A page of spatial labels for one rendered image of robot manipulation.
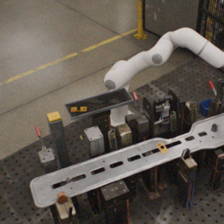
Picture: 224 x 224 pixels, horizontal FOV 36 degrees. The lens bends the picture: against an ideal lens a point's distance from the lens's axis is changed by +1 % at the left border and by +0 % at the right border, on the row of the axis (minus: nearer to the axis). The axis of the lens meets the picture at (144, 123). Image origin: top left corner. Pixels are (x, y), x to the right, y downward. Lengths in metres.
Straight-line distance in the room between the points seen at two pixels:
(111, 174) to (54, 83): 2.64
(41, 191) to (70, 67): 2.94
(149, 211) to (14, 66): 3.23
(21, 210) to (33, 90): 2.33
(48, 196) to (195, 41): 1.06
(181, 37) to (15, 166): 1.31
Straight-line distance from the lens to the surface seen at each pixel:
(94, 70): 4.40
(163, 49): 1.85
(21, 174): 2.28
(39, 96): 4.08
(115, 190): 1.65
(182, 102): 2.01
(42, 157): 1.82
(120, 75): 2.05
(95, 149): 1.84
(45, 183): 1.78
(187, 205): 1.99
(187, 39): 1.80
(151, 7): 4.77
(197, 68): 3.11
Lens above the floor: 2.33
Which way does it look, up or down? 41 degrees down
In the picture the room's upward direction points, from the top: straight up
